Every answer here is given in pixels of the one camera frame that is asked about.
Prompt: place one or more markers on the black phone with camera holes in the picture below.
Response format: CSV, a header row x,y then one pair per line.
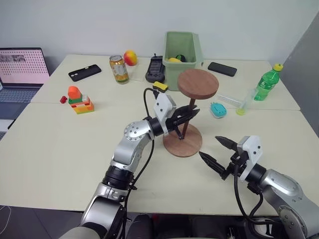
x,y
84,72

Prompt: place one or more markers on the yellow green drink can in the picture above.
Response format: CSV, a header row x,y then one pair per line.
x,y
119,71

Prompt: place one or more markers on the black item in bin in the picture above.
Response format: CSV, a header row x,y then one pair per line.
x,y
182,57

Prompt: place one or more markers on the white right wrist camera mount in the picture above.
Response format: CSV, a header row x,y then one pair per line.
x,y
253,152

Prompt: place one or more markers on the plain black phone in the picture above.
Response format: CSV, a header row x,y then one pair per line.
x,y
222,69

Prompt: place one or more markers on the small teal toy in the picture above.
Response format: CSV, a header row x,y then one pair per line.
x,y
218,110

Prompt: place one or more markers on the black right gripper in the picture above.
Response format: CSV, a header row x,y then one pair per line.
x,y
235,161

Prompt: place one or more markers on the grey partition panel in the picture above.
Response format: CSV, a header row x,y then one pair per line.
x,y
302,79

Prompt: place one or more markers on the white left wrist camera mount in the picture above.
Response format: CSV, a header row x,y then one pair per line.
x,y
163,105

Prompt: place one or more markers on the orange yellow mango fruit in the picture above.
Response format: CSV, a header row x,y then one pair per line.
x,y
130,57

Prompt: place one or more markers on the dark rounded shape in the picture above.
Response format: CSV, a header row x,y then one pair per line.
x,y
140,226

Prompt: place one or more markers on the round wooden disc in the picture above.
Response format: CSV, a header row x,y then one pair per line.
x,y
198,83

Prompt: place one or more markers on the clear plastic box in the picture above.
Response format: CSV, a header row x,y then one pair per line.
x,y
137,73

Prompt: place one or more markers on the small red building block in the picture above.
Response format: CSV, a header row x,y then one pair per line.
x,y
63,99

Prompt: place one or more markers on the green plastic bottle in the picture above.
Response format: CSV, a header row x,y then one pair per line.
x,y
266,84

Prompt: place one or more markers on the yellow and black block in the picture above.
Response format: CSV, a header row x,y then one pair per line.
x,y
160,86

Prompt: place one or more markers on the black battery charger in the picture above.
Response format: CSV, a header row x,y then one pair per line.
x,y
155,69

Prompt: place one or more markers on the open laptop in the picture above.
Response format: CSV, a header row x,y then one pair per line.
x,y
20,72

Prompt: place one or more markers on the clear tube with yellow liquid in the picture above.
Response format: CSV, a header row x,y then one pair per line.
x,y
243,105

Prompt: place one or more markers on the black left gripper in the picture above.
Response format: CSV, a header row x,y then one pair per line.
x,y
180,116

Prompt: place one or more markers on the green plastic bin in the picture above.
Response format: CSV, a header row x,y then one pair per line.
x,y
182,72

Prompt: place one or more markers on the thin wooden pole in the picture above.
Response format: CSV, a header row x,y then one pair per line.
x,y
187,119

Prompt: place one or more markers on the round wooden base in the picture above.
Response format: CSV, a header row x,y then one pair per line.
x,y
189,144

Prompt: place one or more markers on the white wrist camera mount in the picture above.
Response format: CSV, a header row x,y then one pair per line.
x,y
253,152
163,105

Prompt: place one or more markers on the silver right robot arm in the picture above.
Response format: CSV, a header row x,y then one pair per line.
x,y
281,189

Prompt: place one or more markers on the yellow item in bin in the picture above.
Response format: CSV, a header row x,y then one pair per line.
x,y
174,60

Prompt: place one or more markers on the colourful building block stack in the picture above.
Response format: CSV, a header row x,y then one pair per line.
x,y
81,100

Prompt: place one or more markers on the clear plastic ruler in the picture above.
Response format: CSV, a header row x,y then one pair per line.
x,y
230,100

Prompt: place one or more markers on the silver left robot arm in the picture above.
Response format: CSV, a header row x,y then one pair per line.
x,y
129,147

